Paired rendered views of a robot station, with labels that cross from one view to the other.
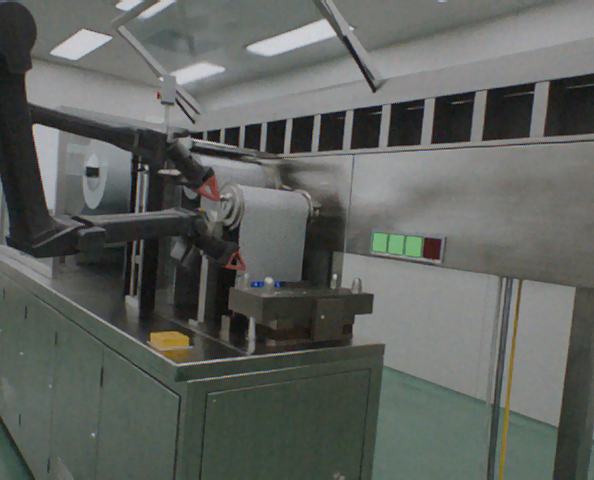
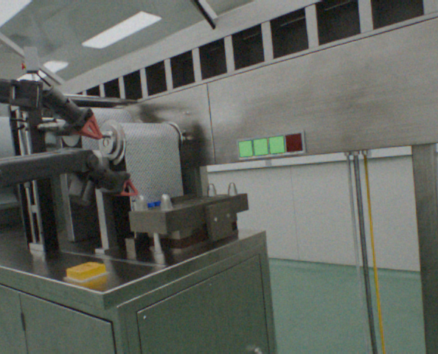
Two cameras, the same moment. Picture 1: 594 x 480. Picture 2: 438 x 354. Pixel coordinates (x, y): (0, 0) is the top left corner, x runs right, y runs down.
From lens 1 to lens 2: 0.36 m
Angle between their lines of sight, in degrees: 12
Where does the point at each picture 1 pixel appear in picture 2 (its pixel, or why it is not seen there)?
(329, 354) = (228, 249)
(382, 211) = (242, 123)
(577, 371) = (426, 214)
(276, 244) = (158, 168)
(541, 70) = not seen: outside the picture
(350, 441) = (256, 317)
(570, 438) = (431, 268)
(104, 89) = not seen: outside the picture
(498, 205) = (345, 94)
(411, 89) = (247, 18)
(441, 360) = (270, 240)
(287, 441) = (211, 333)
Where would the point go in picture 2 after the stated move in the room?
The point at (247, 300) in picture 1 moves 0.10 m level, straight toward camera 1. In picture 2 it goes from (149, 219) to (153, 223)
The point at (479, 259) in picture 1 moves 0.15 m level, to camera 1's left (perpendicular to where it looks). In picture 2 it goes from (338, 141) to (289, 146)
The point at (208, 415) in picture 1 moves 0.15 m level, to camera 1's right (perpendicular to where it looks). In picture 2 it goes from (141, 332) to (204, 320)
